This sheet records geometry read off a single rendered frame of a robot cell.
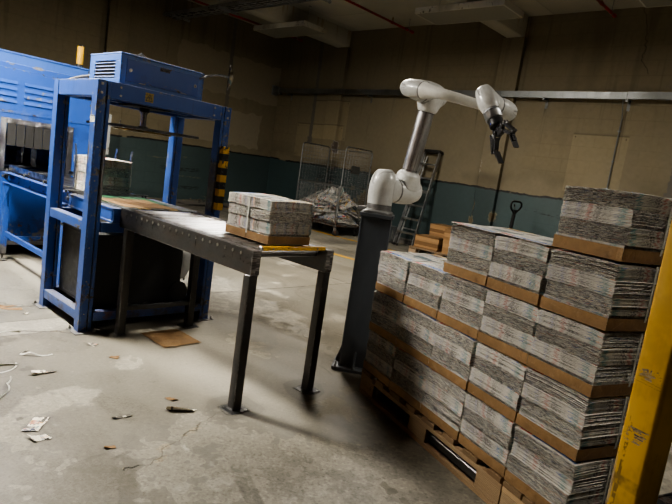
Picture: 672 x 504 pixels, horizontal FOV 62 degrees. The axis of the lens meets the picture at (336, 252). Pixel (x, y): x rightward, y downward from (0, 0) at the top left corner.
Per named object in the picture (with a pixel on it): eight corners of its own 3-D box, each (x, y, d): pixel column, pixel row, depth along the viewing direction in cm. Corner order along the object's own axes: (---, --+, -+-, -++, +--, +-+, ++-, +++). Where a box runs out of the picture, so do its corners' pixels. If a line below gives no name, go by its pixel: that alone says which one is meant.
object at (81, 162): (130, 196, 428) (133, 162, 424) (91, 193, 406) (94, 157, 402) (108, 190, 453) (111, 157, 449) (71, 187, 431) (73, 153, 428)
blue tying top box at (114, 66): (202, 102, 387) (205, 73, 385) (119, 84, 344) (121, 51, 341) (168, 101, 418) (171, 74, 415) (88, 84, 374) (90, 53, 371)
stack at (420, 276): (413, 387, 338) (436, 253, 326) (565, 500, 235) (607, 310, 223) (357, 390, 320) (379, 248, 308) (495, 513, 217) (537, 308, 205)
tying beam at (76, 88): (230, 122, 394) (231, 107, 393) (97, 95, 325) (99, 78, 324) (179, 118, 439) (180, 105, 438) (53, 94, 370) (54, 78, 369)
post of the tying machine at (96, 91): (91, 332, 351) (113, 81, 329) (77, 333, 345) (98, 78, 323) (85, 328, 357) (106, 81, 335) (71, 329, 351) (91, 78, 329)
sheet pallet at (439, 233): (493, 267, 941) (499, 234, 933) (468, 269, 881) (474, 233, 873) (433, 253, 1021) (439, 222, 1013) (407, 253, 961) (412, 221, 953)
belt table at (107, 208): (201, 226, 393) (203, 212, 392) (112, 223, 346) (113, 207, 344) (152, 211, 440) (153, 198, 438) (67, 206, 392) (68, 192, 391)
